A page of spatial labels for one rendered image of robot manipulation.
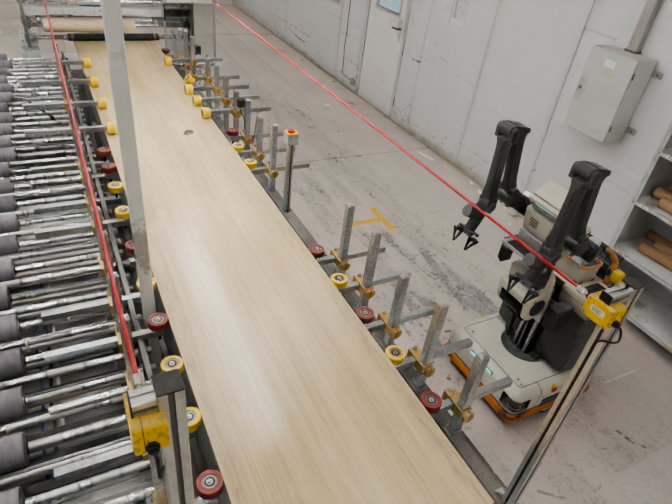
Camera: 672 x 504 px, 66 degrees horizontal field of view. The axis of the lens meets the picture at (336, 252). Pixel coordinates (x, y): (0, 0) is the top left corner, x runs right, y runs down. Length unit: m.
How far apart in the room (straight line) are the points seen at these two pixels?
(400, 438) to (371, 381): 0.25
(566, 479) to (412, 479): 1.53
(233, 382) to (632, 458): 2.35
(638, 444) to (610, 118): 2.24
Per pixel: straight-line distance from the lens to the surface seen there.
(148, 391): 0.80
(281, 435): 1.83
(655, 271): 4.13
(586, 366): 1.58
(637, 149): 4.56
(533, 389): 3.14
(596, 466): 3.36
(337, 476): 1.77
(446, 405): 2.09
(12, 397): 2.15
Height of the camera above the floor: 2.40
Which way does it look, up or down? 35 degrees down
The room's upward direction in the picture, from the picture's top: 8 degrees clockwise
